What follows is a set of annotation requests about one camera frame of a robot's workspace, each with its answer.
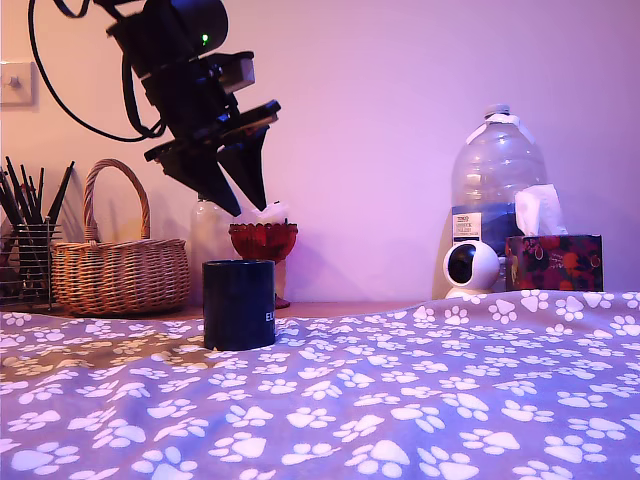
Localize long black looping cable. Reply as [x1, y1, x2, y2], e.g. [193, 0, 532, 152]
[27, 0, 167, 143]

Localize large clear water bottle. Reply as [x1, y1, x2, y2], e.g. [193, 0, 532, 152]
[449, 103, 548, 297]

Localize clear bottle with dark cap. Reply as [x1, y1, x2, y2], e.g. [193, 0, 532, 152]
[189, 191, 235, 306]

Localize small white round camera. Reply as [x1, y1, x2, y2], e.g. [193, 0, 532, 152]
[441, 241, 508, 301]

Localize dark blue mug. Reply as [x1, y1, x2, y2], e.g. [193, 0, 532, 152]
[201, 259, 277, 353]

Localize red glass goblet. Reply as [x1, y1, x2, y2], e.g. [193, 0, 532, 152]
[227, 221, 300, 309]

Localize wire utensil rack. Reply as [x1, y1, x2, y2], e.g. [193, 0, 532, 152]
[0, 222, 63, 313]

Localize white tissue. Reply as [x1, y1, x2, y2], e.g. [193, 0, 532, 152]
[513, 183, 570, 238]

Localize blue paw print cloth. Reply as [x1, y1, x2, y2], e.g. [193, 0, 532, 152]
[0, 289, 640, 480]

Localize wall light switch plate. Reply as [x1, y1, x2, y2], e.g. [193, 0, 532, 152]
[0, 60, 39, 107]

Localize white paper in goblet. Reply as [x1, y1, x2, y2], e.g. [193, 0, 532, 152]
[251, 199, 292, 226]

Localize wicker basket with handle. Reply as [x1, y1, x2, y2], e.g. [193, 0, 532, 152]
[51, 157, 192, 317]

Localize short black cable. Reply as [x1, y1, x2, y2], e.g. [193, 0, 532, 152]
[119, 49, 154, 137]

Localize black utensil handle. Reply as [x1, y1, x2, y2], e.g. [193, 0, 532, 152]
[19, 164, 38, 222]
[46, 160, 77, 226]
[3, 155, 33, 224]
[35, 167, 47, 224]

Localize dark floral tissue box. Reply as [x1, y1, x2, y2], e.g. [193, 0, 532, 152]
[504, 233, 604, 293]

